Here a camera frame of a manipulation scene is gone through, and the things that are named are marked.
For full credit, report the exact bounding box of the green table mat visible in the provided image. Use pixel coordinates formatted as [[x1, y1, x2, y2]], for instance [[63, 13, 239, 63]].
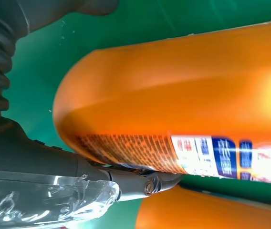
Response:
[[1, 0, 271, 229]]

